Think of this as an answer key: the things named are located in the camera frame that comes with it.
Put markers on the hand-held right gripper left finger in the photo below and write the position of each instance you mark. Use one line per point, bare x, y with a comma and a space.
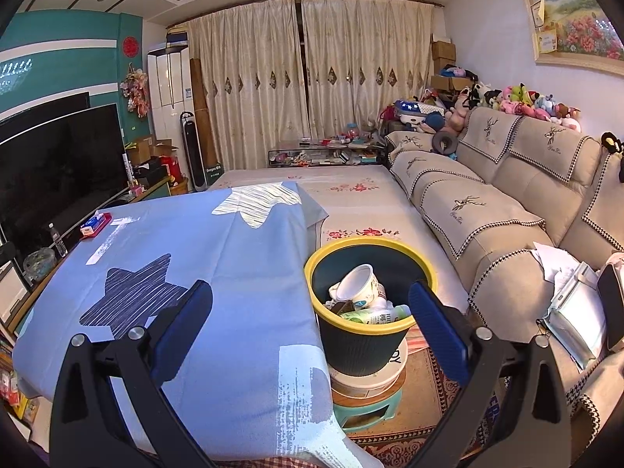
185, 321

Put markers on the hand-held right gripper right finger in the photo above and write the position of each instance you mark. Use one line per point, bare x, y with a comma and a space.
438, 331

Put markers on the green white milk bottle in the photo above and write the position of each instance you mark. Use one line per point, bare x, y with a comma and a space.
375, 316

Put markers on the yellow rimmed dark trash bin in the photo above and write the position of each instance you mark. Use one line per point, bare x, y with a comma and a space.
360, 351

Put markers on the white paper bowl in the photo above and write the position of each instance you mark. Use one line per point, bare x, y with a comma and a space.
358, 285

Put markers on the blue tablecloth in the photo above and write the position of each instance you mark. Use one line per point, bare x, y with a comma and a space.
219, 263

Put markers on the patterned red rug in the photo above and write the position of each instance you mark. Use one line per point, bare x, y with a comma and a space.
429, 409

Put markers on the white plastic bucket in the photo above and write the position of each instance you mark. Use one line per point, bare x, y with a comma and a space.
370, 380

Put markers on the green plastic stool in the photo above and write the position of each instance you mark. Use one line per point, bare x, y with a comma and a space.
365, 414

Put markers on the beige sofa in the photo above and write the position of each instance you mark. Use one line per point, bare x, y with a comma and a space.
487, 214

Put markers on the blue tissue packet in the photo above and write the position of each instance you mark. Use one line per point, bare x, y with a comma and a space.
106, 218

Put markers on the blue tissue pack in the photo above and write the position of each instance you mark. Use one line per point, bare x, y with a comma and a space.
92, 224

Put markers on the yellow basket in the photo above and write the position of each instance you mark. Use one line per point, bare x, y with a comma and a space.
179, 186

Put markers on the floral cream bed sheet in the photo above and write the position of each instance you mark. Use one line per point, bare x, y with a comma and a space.
360, 204

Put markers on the clear water bottle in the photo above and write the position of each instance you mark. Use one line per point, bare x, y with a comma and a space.
58, 241

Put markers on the red gift box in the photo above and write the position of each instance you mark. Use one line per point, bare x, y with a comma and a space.
171, 169

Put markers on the black bag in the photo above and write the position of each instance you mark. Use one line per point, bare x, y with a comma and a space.
148, 169

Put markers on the glass ashtray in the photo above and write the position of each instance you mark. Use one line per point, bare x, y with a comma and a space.
39, 263

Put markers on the white tall carton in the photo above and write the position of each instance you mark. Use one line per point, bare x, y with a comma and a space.
126, 169

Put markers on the black tower fan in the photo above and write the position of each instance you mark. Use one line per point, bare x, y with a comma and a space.
192, 151

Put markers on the black flat device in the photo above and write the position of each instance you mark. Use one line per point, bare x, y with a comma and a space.
612, 302

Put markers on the open cardboard box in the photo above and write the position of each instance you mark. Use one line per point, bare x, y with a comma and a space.
165, 147
140, 148

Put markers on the white drawer unit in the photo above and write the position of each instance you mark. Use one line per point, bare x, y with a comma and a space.
9, 287

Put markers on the colourful book pile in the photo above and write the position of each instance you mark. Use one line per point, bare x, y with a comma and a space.
17, 385

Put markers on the grey neck pillow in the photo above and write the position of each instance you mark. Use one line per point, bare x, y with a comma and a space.
444, 142

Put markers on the large curved television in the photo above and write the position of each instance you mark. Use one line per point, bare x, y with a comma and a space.
58, 170

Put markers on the glass coffee table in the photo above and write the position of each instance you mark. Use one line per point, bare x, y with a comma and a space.
321, 153

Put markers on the tall brown cardboard panel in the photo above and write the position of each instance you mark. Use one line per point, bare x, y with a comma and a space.
201, 107

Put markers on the blue white patterned bag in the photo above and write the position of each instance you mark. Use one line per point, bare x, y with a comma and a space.
417, 114

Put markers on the pile of plush toys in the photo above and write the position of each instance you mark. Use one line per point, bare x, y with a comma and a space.
521, 100

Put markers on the black yellow plush toy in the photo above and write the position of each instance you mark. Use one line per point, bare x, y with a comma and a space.
613, 148

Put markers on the beige embroidered curtain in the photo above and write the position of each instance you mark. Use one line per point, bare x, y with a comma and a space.
248, 73
370, 53

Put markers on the stacked cardboard boxes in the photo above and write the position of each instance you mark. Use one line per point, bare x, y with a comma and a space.
442, 51

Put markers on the stacked flat boxes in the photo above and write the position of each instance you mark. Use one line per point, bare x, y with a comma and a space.
176, 39

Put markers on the framed flower painting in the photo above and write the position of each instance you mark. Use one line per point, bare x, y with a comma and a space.
580, 24

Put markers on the flower wall hanging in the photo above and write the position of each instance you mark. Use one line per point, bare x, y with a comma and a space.
135, 90

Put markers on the red round wall ornament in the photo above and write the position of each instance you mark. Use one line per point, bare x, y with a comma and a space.
130, 46

